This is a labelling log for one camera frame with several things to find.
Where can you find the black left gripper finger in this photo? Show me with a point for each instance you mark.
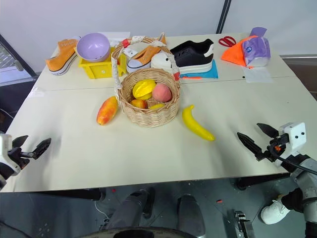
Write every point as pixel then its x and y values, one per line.
pixel 19 140
pixel 41 146

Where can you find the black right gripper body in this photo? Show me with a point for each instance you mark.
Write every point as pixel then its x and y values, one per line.
pixel 275 145

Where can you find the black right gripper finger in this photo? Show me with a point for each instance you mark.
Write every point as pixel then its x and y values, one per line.
pixel 250 146
pixel 268 129

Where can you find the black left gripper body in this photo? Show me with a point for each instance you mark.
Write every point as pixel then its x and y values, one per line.
pixel 17 155

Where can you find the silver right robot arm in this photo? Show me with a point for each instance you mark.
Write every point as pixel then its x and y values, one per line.
pixel 305 174

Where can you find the black table leg bar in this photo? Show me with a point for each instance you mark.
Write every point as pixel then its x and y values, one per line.
pixel 255 181

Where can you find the yellow banana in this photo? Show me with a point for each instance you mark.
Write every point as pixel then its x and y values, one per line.
pixel 195 122

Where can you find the white person's shoe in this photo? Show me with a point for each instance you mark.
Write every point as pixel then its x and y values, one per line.
pixel 273 213

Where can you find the large red yellow mango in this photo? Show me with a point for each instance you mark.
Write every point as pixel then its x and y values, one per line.
pixel 107 111

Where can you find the purple tissue pack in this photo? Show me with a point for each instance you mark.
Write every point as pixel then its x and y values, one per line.
pixel 256 49

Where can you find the blue cloth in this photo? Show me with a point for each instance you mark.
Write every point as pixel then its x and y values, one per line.
pixel 210 73

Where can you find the orange cloth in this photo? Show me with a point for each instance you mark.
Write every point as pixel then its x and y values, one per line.
pixel 232 55

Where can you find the dark rounded shape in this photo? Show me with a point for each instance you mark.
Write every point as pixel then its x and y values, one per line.
pixel 189 214

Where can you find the orange canvas sneaker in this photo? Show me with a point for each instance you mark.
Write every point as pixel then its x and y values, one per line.
pixel 62 55
pixel 142 58

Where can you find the yellow plastic crate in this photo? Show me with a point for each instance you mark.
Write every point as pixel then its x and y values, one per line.
pixel 99 70

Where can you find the red scissors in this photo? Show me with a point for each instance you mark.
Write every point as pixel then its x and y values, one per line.
pixel 227 41

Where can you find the small yellow lemon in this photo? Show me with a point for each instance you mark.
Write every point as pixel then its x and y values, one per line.
pixel 156 106

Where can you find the pink peach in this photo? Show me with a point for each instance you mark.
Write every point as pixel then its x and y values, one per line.
pixel 161 93

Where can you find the black white sneaker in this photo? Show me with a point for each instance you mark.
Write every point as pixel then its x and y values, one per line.
pixel 193 55

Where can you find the small red yellow mango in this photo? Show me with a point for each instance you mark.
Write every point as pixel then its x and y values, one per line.
pixel 138 103

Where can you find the purple plastic bowl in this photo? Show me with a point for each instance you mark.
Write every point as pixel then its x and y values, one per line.
pixel 92 48

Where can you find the yellow starfruit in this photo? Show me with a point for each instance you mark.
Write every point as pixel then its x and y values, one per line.
pixel 143 89

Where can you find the black vertical pole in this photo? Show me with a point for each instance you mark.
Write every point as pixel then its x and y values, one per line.
pixel 223 16

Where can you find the white clog shoe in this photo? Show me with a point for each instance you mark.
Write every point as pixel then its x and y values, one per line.
pixel 160 61

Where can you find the white paper tag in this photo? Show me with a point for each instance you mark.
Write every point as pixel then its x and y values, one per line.
pixel 130 52

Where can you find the dark curved robot body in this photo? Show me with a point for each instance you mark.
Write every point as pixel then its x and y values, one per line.
pixel 138 233

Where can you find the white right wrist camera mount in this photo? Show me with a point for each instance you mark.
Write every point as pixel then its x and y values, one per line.
pixel 295 135

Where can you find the dark window frame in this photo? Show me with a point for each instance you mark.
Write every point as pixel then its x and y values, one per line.
pixel 13 57

